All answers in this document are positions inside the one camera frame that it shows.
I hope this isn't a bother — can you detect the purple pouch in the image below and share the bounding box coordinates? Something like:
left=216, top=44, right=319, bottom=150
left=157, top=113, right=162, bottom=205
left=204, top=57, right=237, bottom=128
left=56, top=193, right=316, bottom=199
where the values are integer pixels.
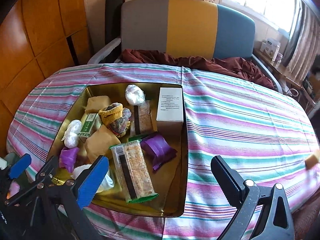
left=59, top=147, right=79, bottom=173

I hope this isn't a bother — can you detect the large yellow sponge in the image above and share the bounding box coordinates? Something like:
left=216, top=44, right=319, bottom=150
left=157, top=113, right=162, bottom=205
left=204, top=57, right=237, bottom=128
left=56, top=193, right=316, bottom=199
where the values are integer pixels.
left=85, top=125, right=121, bottom=163

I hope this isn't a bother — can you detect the patterned snack packet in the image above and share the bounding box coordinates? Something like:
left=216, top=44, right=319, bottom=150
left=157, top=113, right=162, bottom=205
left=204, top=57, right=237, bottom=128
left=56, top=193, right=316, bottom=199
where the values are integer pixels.
left=130, top=100, right=154, bottom=137
left=110, top=140, right=158, bottom=204

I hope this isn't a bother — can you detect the small yellow sponge block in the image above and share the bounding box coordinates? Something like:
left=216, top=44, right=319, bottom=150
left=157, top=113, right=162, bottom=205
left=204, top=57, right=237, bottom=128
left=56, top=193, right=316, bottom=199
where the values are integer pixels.
left=305, top=150, right=320, bottom=170

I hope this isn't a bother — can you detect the green white small box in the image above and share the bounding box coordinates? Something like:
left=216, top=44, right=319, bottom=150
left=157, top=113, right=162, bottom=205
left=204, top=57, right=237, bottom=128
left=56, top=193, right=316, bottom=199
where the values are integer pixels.
left=78, top=113, right=101, bottom=141

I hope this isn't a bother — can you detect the purple packet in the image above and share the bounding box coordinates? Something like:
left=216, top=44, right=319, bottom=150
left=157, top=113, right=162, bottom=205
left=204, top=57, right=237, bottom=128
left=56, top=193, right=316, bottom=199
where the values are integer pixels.
left=140, top=132, right=177, bottom=172

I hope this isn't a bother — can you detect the white plastic bundle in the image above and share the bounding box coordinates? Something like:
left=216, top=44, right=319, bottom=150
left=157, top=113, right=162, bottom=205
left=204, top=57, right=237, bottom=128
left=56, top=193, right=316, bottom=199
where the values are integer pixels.
left=125, top=85, right=145, bottom=106

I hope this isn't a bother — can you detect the white cardboard box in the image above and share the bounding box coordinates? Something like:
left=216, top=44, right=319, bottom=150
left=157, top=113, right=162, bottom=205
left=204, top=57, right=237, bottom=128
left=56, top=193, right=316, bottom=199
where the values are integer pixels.
left=156, top=87, right=184, bottom=134

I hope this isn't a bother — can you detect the cream knitted sock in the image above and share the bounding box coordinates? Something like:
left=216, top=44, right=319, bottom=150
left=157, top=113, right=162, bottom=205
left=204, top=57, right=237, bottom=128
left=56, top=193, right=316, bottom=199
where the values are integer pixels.
left=72, top=164, right=115, bottom=193

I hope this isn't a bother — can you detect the gold metal tray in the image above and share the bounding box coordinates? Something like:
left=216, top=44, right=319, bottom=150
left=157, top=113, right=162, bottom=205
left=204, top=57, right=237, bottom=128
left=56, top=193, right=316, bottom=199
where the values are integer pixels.
left=48, top=83, right=188, bottom=217

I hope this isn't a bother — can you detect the striped bed cover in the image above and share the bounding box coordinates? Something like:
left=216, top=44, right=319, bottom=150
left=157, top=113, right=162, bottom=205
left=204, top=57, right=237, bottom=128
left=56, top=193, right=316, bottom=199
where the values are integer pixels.
left=7, top=63, right=319, bottom=239

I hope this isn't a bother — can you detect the wooden side desk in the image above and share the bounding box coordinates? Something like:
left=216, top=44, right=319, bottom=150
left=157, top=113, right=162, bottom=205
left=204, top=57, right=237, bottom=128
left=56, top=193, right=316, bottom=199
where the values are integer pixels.
left=253, top=49, right=316, bottom=113

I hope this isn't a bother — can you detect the wooden wardrobe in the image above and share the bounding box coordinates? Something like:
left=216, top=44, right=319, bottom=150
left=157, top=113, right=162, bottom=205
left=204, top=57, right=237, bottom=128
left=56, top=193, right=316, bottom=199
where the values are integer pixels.
left=1, top=0, right=93, bottom=156

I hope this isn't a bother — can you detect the dark red blanket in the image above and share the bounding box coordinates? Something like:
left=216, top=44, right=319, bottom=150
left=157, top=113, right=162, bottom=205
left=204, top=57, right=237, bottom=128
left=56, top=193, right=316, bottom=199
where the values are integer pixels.
left=119, top=49, right=274, bottom=89

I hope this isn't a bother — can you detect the white appliance box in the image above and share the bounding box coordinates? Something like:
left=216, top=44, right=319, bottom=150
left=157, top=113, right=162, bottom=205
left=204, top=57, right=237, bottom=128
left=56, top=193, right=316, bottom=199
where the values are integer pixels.
left=260, top=38, right=280, bottom=61

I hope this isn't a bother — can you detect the pink curtain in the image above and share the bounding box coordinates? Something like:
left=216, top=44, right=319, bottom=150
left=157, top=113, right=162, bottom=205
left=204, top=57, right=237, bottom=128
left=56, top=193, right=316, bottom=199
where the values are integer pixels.
left=282, top=0, right=319, bottom=83

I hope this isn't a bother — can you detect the black rolled mat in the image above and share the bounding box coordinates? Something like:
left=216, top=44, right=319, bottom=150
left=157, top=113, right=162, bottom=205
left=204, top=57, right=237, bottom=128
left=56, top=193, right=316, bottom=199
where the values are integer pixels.
left=105, top=0, right=125, bottom=44

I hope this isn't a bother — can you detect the grey yellow blue headboard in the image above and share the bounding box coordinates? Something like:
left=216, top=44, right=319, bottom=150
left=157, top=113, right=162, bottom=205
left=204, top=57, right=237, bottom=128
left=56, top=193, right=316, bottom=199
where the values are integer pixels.
left=120, top=0, right=255, bottom=60

